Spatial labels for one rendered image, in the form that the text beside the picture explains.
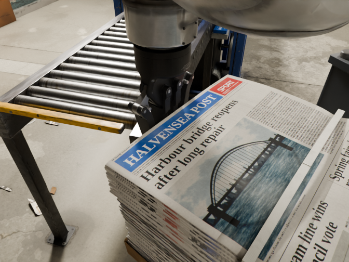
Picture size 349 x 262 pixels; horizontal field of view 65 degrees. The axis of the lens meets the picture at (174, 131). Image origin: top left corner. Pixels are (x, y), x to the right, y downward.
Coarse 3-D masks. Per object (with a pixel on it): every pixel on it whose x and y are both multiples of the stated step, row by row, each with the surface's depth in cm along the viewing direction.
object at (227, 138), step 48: (240, 96) 43; (288, 96) 43; (144, 144) 35; (192, 144) 34; (240, 144) 34; (288, 144) 35; (144, 192) 29; (192, 192) 29; (240, 192) 29; (144, 240) 39; (192, 240) 28
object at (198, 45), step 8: (200, 24) 149; (208, 24) 149; (200, 32) 139; (208, 32) 153; (200, 40) 133; (208, 40) 158; (192, 48) 123; (200, 48) 137; (192, 56) 120; (200, 56) 141; (192, 64) 123; (192, 72) 126; (136, 128) 79; (136, 136) 76
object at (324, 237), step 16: (336, 176) 30; (336, 192) 29; (320, 208) 27; (336, 208) 27; (320, 224) 26; (336, 224) 26; (320, 240) 24; (336, 240) 25; (304, 256) 23; (320, 256) 23; (336, 256) 23
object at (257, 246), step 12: (336, 120) 37; (324, 132) 34; (324, 144) 32; (312, 156) 31; (300, 168) 29; (300, 180) 28; (288, 192) 27; (276, 204) 26; (276, 216) 25; (264, 228) 25; (264, 240) 24; (252, 252) 23
